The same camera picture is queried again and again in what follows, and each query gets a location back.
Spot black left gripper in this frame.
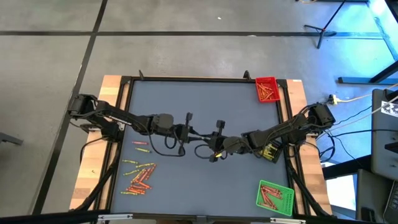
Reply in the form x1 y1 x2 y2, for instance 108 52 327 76
172 111 201 156

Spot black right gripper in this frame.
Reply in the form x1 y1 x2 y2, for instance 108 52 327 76
199 119 237 164

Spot grey table mat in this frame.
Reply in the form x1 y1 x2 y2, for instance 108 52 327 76
110 80 292 217

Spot black plastic basket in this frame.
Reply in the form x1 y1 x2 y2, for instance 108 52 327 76
257 138 284 164

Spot red plastic basket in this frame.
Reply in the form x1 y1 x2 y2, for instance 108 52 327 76
254 76 280 103

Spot green plastic basket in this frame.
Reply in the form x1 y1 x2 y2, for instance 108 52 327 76
255 179 295 217

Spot black floor stand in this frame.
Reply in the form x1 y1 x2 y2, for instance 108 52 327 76
303 0 346 50

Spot grey box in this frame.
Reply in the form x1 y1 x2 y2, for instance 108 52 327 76
355 169 398 224

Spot grey cabinet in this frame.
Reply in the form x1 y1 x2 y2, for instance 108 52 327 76
371 88 398 182

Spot grey floor object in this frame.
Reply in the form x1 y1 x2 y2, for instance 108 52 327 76
0 131 24 146

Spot printed marker tag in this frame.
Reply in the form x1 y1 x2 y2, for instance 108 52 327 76
381 100 398 118

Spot black aluminium table frame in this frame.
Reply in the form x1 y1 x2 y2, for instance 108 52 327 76
70 74 333 224

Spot black floor cable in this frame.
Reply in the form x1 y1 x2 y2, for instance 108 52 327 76
310 105 374 164

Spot yellow power cable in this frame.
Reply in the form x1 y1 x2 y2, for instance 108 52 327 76
338 83 398 103

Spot white cable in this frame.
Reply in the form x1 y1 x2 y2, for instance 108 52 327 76
329 95 398 133

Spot black desk frame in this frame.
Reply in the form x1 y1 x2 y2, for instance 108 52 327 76
338 0 398 85

